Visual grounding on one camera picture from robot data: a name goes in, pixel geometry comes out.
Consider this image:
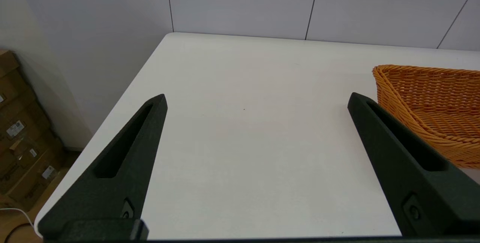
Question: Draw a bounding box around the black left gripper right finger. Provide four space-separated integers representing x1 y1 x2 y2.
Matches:
347 92 480 236

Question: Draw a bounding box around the black floor cable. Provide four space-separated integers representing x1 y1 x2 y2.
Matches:
3 223 36 243

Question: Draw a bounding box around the orange wicker basket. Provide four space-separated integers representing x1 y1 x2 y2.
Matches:
372 64 480 169

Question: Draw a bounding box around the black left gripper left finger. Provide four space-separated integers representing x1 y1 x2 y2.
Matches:
38 93 168 238

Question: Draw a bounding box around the brown cardboard box with label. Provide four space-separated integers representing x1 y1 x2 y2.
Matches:
0 97 55 161
0 49 40 123
0 134 67 212

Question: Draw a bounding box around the white floor cable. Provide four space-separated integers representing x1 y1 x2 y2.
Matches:
0 208 36 229

